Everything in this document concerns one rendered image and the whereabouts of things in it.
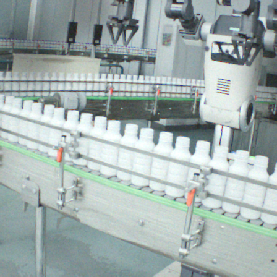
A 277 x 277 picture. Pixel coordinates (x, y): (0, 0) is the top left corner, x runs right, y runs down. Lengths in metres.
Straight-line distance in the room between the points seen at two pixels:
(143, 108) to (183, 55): 4.09
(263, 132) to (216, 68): 3.42
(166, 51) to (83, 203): 6.17
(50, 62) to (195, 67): 3.12
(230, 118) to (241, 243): 0.74
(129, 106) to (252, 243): 2.36
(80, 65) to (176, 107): 2.30
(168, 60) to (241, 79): 5.67
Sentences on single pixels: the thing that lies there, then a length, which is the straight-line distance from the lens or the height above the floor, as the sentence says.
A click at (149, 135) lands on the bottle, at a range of 1.21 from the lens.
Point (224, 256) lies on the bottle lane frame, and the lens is 1.14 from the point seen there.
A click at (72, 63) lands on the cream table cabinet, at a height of 1.09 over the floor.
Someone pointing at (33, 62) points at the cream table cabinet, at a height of 1.09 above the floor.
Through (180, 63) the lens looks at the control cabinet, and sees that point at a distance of 7.38.
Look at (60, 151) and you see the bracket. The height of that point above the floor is 1.06.
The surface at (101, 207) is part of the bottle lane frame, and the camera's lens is 1.31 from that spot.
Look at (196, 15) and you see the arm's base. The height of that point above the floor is 1.58.
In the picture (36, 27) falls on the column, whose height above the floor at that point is 1.74.
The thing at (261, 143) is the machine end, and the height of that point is 0.46.
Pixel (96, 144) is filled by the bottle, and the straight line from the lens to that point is 1.32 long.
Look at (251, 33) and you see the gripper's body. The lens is 1.23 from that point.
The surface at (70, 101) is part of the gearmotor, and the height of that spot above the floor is 1.00.
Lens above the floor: 1.40
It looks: 12 degrees down
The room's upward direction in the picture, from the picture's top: 7 degrees clockwise
